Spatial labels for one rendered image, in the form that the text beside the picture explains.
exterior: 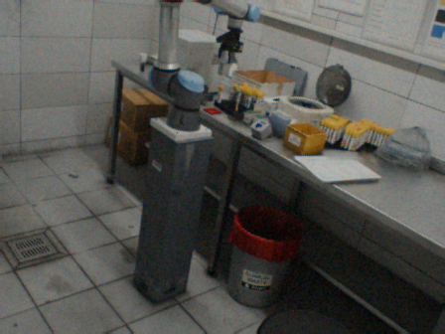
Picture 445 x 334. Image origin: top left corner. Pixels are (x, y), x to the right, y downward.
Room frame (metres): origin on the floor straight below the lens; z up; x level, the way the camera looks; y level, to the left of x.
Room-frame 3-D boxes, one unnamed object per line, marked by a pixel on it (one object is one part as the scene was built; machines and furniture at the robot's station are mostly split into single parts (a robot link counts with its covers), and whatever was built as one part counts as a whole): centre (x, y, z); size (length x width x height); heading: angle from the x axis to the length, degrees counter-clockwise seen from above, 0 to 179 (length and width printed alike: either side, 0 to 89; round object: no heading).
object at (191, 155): (2.00, 0.19, 0.44); 0.20 x 0.20 x 0.87; 44
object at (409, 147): (2.16, -0.85, 0.97); 0.26 x 0.17 x 0.19; 60
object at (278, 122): (2.18, -0.24, 0.92); 0.10 x 0.07 x 0.10; 39
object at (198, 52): (2.71, 0.26, 1.03); 0.31 x 0.27 x 0.30; 44
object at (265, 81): (2.71, -0.16, 0.95); 0.29 x 0.25 x 0.15; 134
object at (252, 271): (2.11, -0.30, 0.22); 0.38 x 0.37 x 0.44; 44
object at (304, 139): (2.05, -0.35, 0.93); 0.13 x 0.13 x 0.10; 40
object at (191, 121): (2.00, 0.19, 0.95); 0.15 x 0.15 x 0.10
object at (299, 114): (2.40, -0.37, 0.94); 0.30 x 0.24 x 0.12; 125
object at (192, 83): (2.00, 0.19, 1.07); 0.13 x 0.12 x 0.14; 56
